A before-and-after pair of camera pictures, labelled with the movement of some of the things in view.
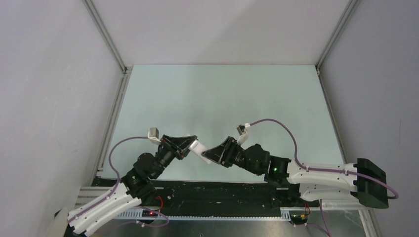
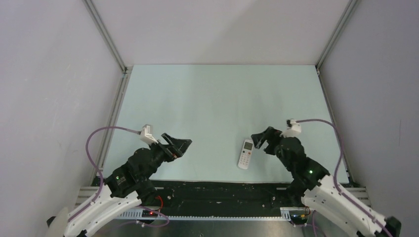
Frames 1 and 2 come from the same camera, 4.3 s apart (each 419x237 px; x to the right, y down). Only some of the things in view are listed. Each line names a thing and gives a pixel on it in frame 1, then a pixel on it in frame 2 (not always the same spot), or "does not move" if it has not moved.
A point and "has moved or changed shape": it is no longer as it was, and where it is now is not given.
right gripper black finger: x=218 y=153 → x=271 y=135
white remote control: x=197 y=148 has moved or changed shape
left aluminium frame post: x=126 y=71 does not move
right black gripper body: x=236 y=156 → x=278 y=153
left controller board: x=147 y=213 does not move
